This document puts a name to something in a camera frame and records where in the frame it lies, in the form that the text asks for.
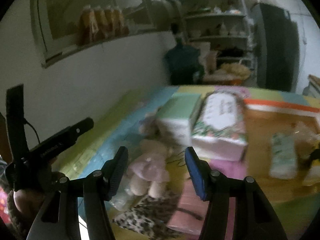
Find pink plush bear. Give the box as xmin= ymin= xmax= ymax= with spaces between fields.
xmin=128 ymin=139 xmax=172 ymax=198

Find leopard print cloth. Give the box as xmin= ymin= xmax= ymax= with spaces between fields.
xmin=112 ymin=191 xmax=182 ymax=239

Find green patterned wipes pack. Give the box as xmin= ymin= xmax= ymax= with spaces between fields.
xmin=269 ymin=133 xmax=298 ymax=180

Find yellow white plush doll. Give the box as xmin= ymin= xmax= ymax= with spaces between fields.
xmin=297 ymin=143 xmax=319 ymax=186

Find person's left hand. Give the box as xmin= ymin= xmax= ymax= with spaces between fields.
xmin=13 ymin=190 xmax=46 ymax=217

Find floral tissue pack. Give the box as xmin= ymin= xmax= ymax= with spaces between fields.
xmin=191 ymin=90 xmax=248 ymax=161

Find colourful cartoon bed sheet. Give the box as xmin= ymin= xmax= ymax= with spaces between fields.
xmin=52 ymin=84 xmax=320 ymax=240

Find mint green tissue box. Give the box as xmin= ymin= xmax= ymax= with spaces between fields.
xmin=156 ymin=93 xmax=202 ymax=146

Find orange cardboard box tray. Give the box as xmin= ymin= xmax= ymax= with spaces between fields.
xmin=244 ymin=99 xmax=319 ymax=203

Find beige woven hat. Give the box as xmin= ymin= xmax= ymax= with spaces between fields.
xmin=220 ymin=63 xmax=251 ymax=80

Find kitchen counter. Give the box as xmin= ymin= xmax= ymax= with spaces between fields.
xmin=303 ymin=75 xmax=320 ymax=99

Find amber jars on sill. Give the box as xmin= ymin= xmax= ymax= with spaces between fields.
xmin=79 ymin=5 xmax=130 ymax=46

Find metal storage shelf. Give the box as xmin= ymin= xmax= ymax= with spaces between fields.
xmin=178 ymin=0 xmax=255 ymax=70

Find dark grey refrigerator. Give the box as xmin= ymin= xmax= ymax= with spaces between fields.
xmin=251 ymin=3 xmax=300 ymax=92

